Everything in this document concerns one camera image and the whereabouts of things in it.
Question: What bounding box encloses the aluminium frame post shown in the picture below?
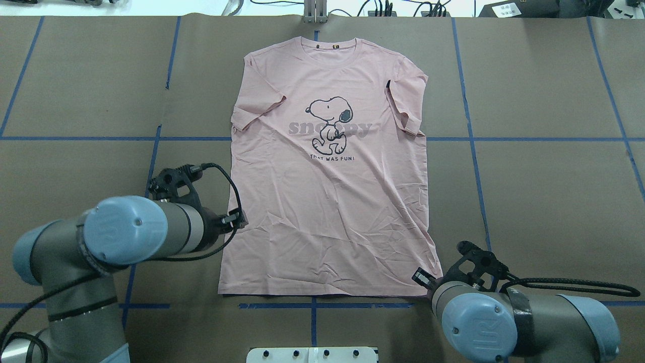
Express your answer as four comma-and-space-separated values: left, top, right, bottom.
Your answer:
302, 0, 329, 24

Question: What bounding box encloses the pink Snoopy t-shirt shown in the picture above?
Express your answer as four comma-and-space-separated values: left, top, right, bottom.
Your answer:
218, 37, 443, 298

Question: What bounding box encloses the black power box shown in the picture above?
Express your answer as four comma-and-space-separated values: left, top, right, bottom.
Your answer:
477, 1, 560, 18

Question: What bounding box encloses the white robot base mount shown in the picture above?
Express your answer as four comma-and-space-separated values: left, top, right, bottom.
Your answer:
246, 346, 379, 362

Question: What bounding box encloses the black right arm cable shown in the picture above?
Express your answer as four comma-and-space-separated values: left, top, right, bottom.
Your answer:
499, 275, 641, 298

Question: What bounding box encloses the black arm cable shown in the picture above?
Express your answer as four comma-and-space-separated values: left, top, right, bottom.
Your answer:
0, 162, 243, 353
499, 275, 641, 298

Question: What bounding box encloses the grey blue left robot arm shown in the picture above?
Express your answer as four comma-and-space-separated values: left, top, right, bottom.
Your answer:
2, 163, 248, 362

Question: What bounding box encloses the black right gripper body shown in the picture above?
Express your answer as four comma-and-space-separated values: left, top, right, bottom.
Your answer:
412, 241, 510, 292

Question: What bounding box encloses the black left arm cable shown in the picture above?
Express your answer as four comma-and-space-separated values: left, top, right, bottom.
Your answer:
0, 162, 243, 353

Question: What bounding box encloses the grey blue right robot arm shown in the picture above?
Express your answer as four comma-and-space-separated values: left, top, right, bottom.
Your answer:
412, 240, 621, 362

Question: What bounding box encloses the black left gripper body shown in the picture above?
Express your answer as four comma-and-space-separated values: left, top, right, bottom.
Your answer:
148, 164, 248, 253

